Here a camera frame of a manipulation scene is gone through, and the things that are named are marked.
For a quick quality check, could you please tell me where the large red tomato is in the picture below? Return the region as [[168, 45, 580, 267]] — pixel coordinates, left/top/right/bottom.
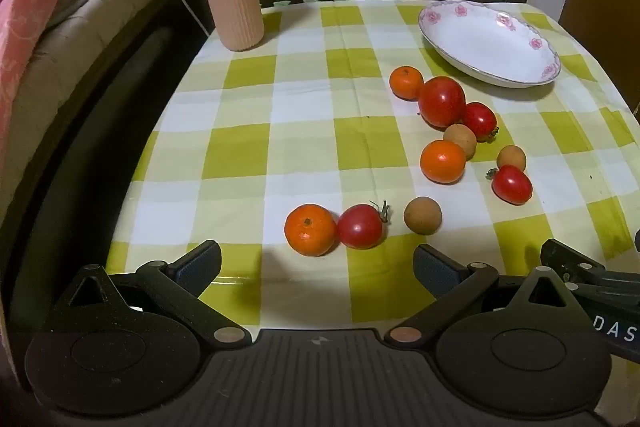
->
[[418, 76, 468, 130]]

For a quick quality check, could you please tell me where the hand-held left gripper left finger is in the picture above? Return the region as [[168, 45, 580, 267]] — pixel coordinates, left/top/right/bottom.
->
[[50, 239, 253, 350]]

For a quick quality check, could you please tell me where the pink floral blanket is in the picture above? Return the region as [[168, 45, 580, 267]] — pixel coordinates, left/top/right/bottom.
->
[[0, 0, 118, 142]]

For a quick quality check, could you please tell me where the white floral rimmed plate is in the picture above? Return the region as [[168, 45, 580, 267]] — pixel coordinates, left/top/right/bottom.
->
[[418, 0, 562, 88]]

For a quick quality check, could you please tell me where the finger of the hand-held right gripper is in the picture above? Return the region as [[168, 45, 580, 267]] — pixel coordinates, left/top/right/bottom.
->
[[541, 238, 640, 285], [565, 282, 640, 308]]

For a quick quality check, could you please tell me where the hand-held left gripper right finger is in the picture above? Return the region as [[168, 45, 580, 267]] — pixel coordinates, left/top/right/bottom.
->
[[384, 243, 583, 350]]

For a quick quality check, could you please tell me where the green white checkered tablecloth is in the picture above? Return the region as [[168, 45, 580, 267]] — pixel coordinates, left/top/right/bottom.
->
[[107, 0, 640, 328]]

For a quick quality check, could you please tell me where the red cherry tomato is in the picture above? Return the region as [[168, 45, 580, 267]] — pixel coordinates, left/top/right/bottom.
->
[[486, 164, 534, 206], [462, 102, 500, 142], [336, 200, 392, 251]]

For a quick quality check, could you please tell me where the brown longan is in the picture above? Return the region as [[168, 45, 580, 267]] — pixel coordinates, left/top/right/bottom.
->
[[496, 145, 527, 174], [403, 197, 443, 236], [443, 123, 478, 160]]

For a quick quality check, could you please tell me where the small orange mandarin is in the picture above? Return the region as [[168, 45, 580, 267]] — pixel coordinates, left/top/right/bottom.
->
[[389, 66, 425, 100]]

